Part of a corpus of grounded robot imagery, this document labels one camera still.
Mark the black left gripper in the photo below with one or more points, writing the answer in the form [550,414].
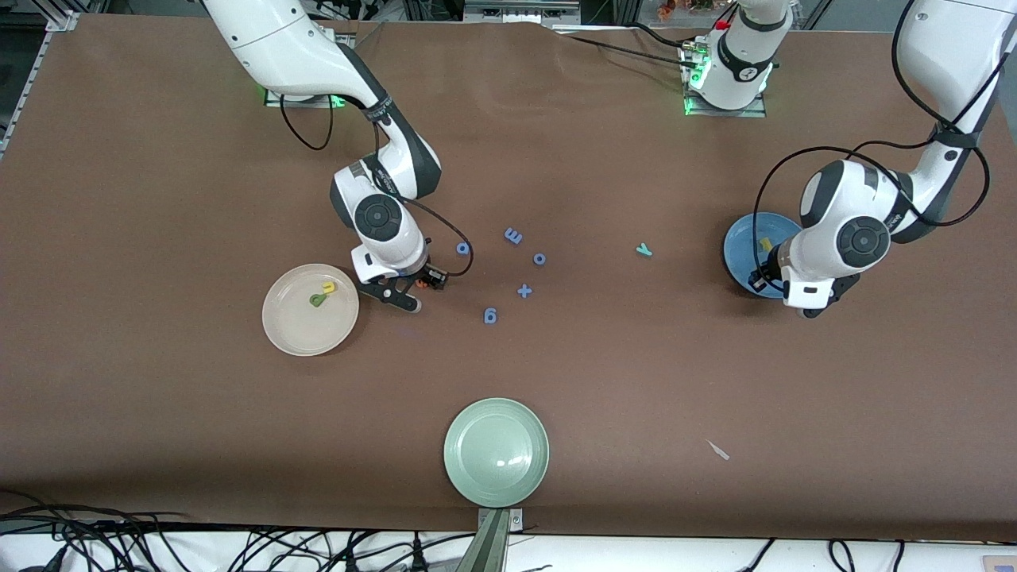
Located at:
[769,272]

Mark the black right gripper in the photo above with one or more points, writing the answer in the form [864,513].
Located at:
[419,276]

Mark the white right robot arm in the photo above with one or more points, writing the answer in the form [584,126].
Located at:
[377,214]

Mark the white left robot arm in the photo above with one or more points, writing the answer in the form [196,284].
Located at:
[862,238]

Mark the blue plate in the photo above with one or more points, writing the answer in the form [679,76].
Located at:
[739,238]

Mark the blue letter m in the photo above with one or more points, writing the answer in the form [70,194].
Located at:
[514,236]

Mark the beige brown plate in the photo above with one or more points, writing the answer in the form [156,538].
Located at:
[298,326]

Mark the brown table cover sheet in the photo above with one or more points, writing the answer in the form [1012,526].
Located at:
[556,381]

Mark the white paper scrap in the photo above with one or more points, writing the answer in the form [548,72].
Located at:
[719,451]

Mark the green plate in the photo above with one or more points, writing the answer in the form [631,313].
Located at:
[496,453]

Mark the grey metal box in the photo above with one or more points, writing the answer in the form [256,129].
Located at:
[520,12]

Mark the orange plant decoration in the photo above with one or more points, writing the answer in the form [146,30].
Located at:
[667,9]

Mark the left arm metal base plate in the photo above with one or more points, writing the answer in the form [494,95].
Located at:
[723,113]

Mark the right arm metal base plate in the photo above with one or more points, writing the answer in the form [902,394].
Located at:
[318,102]

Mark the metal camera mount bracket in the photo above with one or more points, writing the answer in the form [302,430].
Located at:
[491,548]

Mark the aluminium frame rail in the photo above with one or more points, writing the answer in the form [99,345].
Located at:
[63,21]

